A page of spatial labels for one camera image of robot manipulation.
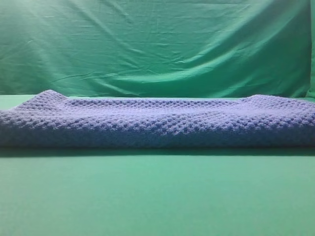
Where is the blue waffle towel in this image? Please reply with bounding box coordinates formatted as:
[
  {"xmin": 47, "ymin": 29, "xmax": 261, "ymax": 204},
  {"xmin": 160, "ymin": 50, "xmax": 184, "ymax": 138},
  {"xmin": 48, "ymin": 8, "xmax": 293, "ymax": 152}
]
[{"xmin": 0, "ymin": 90, "xmax": 315, "ymax": 148}]

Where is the green backdrop cloth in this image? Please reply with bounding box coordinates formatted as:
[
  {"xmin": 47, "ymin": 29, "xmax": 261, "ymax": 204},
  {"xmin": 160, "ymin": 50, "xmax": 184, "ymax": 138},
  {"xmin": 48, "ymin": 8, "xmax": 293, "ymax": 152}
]
[{"xmin": 0, "ymin": 0, "xmax": 315, "ymax": 98}]

